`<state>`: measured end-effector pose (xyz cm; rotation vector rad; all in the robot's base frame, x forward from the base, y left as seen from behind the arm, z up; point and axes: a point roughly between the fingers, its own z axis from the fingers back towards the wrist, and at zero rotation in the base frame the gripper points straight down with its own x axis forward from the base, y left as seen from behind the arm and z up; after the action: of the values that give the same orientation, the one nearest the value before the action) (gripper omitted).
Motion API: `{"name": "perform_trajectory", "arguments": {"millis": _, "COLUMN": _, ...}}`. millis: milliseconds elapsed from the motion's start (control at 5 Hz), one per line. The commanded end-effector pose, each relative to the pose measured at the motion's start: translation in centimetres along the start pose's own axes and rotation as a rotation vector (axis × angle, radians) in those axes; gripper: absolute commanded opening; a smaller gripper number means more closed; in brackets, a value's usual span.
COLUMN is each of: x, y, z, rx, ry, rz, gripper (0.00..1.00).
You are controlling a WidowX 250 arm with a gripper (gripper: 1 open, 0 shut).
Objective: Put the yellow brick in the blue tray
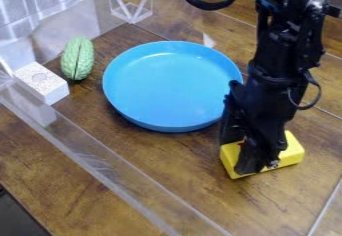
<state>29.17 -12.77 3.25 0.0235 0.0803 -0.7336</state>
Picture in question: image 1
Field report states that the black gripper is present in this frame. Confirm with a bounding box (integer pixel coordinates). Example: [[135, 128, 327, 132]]
[[218, 61, 313, 176]]

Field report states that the yellow brick with label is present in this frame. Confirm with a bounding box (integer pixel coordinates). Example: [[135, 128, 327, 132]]
[[219, 130, 305, 180]]

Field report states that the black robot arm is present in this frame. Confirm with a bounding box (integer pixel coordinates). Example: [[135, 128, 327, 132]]
[[220, 0, 341, 175]]

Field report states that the blue round tray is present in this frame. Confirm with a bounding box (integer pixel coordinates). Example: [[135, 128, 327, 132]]
[[103, 41, 243, 132]]

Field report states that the green textured gourd toy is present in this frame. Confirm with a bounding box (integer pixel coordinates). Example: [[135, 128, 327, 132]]
[[60, 36, 95, 81]]

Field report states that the white speckled block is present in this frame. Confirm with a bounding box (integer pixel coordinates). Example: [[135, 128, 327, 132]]
[[13, 62, 70, 105]]

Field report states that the clear acrylic enclosure wall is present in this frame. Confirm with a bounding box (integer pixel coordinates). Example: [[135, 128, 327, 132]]
[[0, 0, 342, 236]]

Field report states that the clear acrylic corner bracket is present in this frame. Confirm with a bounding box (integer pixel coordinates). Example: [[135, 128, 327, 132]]
[[110, 0, 154, 24]]

